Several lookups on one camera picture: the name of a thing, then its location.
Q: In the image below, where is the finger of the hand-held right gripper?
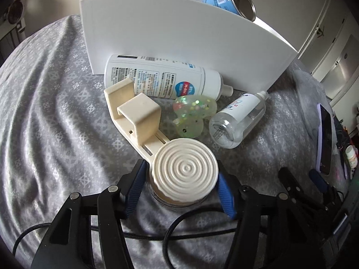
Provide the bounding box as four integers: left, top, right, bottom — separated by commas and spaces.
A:
278, 167, 326, 213
309, 169, 341, 202

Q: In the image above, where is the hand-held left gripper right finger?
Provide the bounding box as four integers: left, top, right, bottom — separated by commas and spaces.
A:
216, 171, 328, 269

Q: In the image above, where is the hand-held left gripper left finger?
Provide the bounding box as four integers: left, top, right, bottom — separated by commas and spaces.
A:
31, 159, 148, 269

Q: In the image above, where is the jar with cream ribbed lid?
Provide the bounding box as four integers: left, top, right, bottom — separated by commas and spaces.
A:
146, 138, 219, 208

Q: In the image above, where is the white box container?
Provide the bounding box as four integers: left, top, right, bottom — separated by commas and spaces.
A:
79, 0, 298, 92

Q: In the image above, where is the small white pill bottle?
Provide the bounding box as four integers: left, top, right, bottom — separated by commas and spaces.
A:
346, 145, 359, 169

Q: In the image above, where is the smartphone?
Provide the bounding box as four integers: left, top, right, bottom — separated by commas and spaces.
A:
315, 104, 340, 175

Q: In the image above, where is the small clear plastic bottle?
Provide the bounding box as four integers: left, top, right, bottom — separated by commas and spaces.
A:
209, 90, 269, 149

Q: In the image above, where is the glitter squishy toy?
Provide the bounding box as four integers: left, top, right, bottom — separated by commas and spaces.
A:
172, 95, 218, 139

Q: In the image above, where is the large white labelled bottle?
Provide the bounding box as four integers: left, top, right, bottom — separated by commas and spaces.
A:
104, 54, 234, 98

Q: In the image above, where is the white wardrobe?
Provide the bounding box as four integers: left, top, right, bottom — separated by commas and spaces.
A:
297, 0, 359, 110

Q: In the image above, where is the blue tin can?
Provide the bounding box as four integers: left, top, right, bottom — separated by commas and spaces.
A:
201, 0, 256, 22

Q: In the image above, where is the small desk fan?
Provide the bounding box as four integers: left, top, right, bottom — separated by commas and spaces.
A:
6, 0, 27, 30

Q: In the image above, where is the black braided cable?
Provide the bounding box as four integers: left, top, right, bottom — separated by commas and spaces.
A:
13, 210, 245, 269

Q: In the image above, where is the cream plastic bracket holder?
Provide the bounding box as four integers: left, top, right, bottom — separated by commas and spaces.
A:
103, 78, 172, 163

